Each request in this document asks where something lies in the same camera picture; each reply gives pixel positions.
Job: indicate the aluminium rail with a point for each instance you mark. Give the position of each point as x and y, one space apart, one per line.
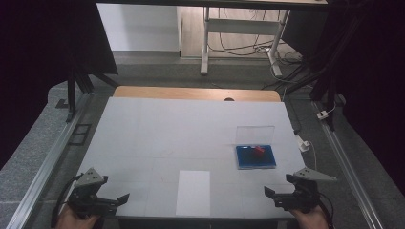
47 165
347 171

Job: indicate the person's right hand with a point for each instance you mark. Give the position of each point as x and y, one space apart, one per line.
310 219

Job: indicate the blue ink pad clear lid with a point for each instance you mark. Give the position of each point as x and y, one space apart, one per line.
256 159

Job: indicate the black metal stand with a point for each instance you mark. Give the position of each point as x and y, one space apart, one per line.
328 95
71 92

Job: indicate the black rectangular floor frame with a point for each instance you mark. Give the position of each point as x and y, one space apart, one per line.
79 135

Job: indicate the black curtain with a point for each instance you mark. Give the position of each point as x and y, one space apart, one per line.
375 79
38 63

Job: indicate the white table cover board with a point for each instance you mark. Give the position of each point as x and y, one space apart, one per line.
153 136

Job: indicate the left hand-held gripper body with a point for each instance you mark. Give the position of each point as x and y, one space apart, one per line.
86 191

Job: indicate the person's left hand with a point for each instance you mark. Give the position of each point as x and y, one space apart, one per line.
74 221

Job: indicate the wooden table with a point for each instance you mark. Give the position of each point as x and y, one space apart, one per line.
178 93

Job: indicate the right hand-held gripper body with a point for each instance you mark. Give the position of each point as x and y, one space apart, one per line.
302 194

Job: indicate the white desk frame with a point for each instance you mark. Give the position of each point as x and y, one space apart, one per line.
242 26

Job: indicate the white paper sheet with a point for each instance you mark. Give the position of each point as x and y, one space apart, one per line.
193 194

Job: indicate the small white power adapter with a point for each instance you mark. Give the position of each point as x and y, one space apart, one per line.
322 114

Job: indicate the small red stamp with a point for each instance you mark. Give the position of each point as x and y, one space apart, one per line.
259 149

